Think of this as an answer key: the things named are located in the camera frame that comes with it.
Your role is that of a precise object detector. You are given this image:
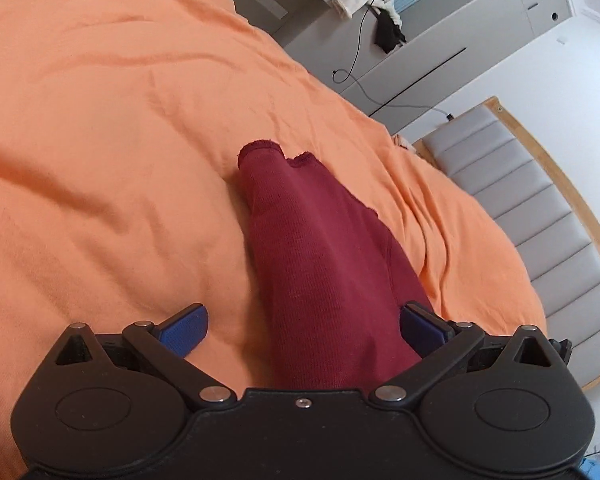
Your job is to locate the dark red knit sweater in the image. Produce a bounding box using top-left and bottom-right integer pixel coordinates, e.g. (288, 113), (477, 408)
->
(237, 140), (431, 391)

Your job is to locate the grey padded wooden headboard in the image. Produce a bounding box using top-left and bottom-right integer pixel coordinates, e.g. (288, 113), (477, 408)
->
(415, 96), (600, 389)

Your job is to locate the orange duvet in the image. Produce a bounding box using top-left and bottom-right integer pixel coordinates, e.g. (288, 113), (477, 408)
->
(0, 0), (546, 479)

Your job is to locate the black garment on ledge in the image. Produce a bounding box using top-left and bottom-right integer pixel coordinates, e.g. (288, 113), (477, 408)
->
(374, 9), (406, 54)

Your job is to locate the grey built-in wardrobe unit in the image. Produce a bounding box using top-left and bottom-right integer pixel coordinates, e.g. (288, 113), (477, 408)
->
(234, 0), (574, 132)

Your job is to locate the black power cable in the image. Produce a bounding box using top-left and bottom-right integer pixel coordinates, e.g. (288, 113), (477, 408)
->
(330, 0), (455, 123)

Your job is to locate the white wall socket panel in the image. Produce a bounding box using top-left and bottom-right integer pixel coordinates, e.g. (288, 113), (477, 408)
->
(254, 0), (288, 20)

